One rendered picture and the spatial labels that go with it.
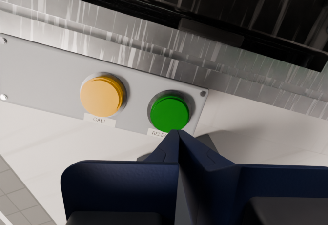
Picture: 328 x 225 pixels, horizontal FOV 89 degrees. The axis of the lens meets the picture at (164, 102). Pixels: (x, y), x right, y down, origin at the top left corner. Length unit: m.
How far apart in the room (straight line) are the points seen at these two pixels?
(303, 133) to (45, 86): 0.40
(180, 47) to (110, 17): 0.07
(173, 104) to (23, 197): 1.92
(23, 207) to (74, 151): 1.77
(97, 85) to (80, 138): 0.19
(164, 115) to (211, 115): 0.15
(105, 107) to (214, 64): 0.12
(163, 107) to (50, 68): 0.12
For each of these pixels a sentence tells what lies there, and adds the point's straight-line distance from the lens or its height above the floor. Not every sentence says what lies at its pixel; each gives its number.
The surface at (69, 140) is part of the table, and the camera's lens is 0.35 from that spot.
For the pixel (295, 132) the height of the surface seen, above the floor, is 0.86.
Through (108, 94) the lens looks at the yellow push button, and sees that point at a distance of 0.17.
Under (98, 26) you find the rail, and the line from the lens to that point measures 0.18.
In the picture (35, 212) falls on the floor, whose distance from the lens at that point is 2.10.
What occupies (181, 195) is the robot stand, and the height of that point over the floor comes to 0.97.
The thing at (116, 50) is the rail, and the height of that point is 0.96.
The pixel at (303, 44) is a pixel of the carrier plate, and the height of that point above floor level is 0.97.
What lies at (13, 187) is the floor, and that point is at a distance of 2.00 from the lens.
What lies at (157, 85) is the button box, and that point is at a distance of 0.17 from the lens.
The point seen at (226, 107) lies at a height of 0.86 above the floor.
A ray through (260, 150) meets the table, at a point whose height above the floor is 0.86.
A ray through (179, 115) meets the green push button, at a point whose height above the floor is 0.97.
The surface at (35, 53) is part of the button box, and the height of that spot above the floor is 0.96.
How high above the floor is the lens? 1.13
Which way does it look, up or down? 72 degrees down
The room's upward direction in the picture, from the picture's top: 177 degrees clockwise
